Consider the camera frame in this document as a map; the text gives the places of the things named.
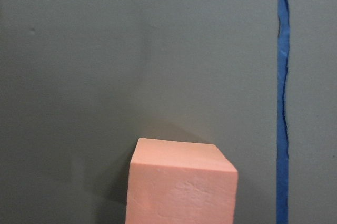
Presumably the orange foam block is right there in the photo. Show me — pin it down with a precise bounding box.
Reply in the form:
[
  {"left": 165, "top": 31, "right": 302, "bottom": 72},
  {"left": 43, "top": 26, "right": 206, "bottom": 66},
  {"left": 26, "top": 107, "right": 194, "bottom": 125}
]
[{"left": 125, "top": 138, "right": 239, "bottom": 223}]

